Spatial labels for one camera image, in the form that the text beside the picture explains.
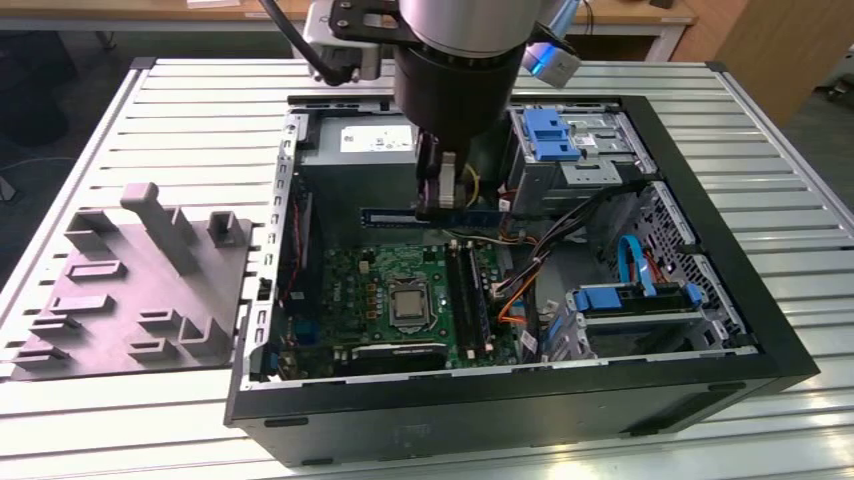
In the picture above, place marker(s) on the metal drive cage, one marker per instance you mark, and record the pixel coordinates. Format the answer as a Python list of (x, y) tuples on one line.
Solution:
[(587, 175)]

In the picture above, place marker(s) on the grey parts rack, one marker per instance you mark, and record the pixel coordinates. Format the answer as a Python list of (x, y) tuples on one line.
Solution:
[(167, 280)]

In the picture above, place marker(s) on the wooden desk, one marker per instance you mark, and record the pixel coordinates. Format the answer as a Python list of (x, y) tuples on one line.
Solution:
[(634, 22)]

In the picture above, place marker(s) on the blue VGA port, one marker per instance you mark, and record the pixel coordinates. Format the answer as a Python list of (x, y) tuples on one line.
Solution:
[(271, 362)]

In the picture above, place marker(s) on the hard disk in blue carrier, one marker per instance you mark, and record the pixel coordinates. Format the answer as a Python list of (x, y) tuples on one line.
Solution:
[(600, 300)]

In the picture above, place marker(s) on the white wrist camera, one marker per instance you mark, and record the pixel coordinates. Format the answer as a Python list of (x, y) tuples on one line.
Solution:
[(347, 60)]

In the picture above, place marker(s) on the black PC case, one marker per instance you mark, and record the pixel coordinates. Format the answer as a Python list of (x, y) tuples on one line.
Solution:
[(467, 420)]

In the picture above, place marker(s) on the black RAM slot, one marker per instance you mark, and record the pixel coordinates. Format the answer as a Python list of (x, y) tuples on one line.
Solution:
[(455, 300)]

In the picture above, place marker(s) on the green motherboard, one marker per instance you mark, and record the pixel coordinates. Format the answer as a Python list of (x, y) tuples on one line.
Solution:
[(347, 265)]

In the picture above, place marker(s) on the black graphics card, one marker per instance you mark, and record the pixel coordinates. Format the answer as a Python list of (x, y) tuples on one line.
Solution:
[(400, 357)]

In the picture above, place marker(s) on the CPU socket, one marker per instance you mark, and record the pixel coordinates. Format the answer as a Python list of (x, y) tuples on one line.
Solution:
[(407, 281)]

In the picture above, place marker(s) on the black camera bracket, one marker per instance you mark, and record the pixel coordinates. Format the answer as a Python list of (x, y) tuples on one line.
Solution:
[(373, 30)]

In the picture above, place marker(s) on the wooden cabinet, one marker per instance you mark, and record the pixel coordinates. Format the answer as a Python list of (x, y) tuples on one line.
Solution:
[(767, 50)]

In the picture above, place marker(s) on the grey power supply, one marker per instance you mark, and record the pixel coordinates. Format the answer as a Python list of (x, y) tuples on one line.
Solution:
[(360, 180)]

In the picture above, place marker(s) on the metal disk bay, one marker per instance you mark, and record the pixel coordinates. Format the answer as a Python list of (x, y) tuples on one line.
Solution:
[(640, 318)]

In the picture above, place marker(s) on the blue expansion slot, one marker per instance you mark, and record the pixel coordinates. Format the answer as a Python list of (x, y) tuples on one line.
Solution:
[(307, 334)]

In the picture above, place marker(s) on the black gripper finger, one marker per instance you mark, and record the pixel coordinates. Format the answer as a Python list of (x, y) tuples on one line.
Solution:
[(429, 195)]

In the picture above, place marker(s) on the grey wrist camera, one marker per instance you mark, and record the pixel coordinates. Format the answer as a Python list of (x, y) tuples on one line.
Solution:
[(556, 67)]

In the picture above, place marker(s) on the blue drive latch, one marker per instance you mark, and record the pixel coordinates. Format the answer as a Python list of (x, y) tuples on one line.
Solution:
[(548, 135)]

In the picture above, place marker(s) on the silver CPU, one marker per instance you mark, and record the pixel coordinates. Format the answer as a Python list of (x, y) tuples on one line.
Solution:
[(408, 305)]

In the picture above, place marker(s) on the blue RAM stick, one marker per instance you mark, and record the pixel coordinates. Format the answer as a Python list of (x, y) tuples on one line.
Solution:
[(389, 217)]

